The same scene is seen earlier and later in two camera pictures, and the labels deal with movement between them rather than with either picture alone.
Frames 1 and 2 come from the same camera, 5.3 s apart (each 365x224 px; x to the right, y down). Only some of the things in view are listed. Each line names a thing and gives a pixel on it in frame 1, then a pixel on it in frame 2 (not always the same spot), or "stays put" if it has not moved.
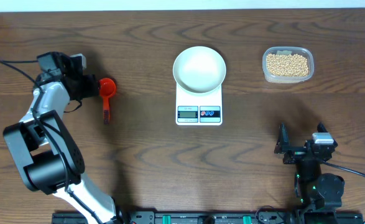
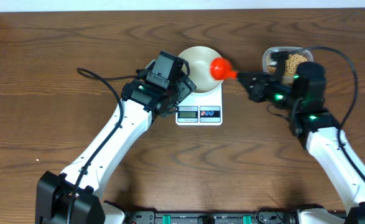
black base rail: (221, 217) stays put
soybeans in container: (286, 65) stays put
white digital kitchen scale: (198, 109) stays put
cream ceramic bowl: (199, 70) stays put
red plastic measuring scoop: (107, 88) -> (220, 70)
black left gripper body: (85, 87) -> (180, 88)
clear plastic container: (287, 64) stays put
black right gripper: (283, 145) -> (256, 93)
